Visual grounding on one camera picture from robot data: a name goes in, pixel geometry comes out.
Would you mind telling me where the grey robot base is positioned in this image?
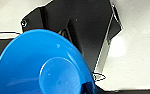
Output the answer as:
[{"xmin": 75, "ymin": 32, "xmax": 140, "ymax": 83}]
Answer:
[{"xmin": 20, "ymin": 0, "xmax": 124, "ymax": 76}]

